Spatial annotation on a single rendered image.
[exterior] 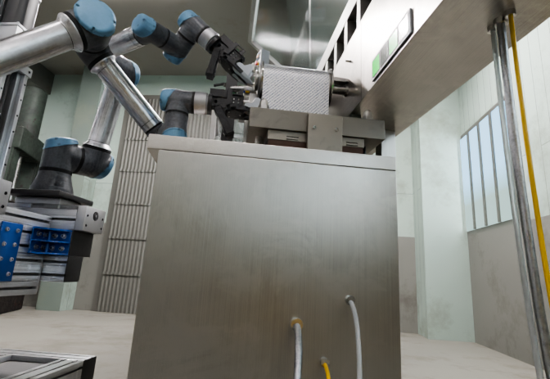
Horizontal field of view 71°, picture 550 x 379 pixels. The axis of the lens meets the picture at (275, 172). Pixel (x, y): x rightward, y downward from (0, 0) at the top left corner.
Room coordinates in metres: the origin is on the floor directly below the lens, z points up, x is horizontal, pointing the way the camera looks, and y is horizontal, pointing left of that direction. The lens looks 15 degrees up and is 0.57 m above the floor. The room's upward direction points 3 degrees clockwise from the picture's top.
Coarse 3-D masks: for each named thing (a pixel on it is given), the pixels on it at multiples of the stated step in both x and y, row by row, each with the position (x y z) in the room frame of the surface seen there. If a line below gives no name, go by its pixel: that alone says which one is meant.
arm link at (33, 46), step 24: (96, 0) 0.97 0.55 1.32; (48, 24) 0.94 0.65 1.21; (72, 24) 0.95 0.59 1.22; (96, 24) 0.97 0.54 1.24; (0, 48) 0.88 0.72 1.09; (24, 48) 0.91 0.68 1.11; (48, 48) 0.95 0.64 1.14; (72, 48) 1.00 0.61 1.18; (96, 48) 1.07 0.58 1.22; (0, 72) 0.91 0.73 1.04
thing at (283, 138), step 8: (272, 136) 1.03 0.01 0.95; (280, 136) 1.03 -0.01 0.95; (288, 136) 1.04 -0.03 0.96; (296, 136) 1.04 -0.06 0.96; (304, 136) 1.04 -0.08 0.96; (264, 144) 1.11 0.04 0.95; (272, 144) 1.03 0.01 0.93; (280, 144) 1.04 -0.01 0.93; (288, 144) 1.04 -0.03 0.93; (296, 144) 1.04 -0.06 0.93; (304, 144) 1.04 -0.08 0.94; (344, 144) 1.06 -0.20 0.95; (352, 144) 1.06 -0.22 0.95; (360, 144) 1.06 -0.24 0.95; (352, 152) 1.06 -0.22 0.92; (360, 152) 1.06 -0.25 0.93
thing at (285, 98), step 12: (264, 84) 1.22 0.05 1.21; (264, 96) 1.22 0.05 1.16; (276, 96) 1.22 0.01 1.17; (288, 96) 1.23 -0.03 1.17; (300, 96) 1.23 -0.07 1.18; (312, 96) 1.23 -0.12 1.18; (324, 96) 1.24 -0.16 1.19; (276, 108) 1.22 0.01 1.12; (288, 108) 1.23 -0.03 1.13; (300, 108) 1.23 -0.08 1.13; (312, 108) 1.23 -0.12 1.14; (324, 108) 1.24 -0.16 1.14
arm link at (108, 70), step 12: (108, 48) 1.14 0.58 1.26; (84, 60) 1.13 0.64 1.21; (96, 60) 1.12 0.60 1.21; (108, 60) 1.14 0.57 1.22; (96, 72) 1.16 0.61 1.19; (108, 72) 1.15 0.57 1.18; (120, 72) 1.17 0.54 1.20; (108, 84) 1.17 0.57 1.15; (120, 84) 1.17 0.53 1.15; (132, 84) 1.19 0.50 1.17; (120, 96) 1.19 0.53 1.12; (132, 96) 1.19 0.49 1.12; (132, 108) 1.21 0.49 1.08; (144, 108) 1.21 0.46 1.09; (144, 120) 1.23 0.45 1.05; (156, 120) 1.24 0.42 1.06; (144, 132) 1.26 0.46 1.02; (156, 132) 1.23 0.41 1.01
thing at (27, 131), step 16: (32, 96) 4.35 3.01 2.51; (32, 112) 4.37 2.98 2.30; (16, 128) 4.10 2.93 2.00; (32, 128) 4.40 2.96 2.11; (16, 144) 4.11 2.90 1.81; (32, 144) 4.40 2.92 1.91; (16, 160) 4.22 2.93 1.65; (32, 160) 4.65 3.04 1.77; (16, 176) 4.47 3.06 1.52; (32, 176) 4.74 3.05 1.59; (0, 304) 4.27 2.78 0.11; (16, 304) 4.67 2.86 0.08
